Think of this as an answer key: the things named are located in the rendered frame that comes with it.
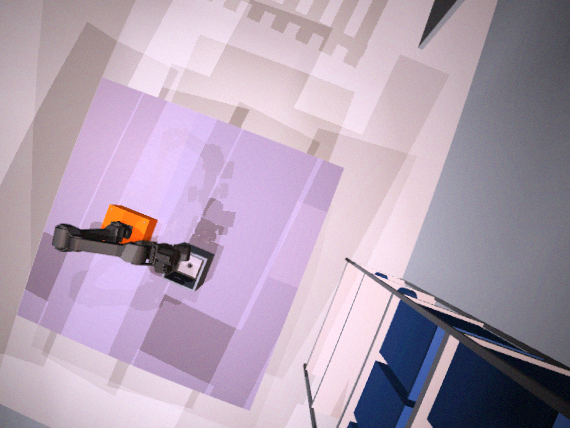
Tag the white square plate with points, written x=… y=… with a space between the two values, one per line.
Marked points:
x=191 y=267

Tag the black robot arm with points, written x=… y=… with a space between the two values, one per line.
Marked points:
x=108 y=241

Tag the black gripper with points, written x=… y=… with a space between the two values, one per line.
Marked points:
x=184 y=250

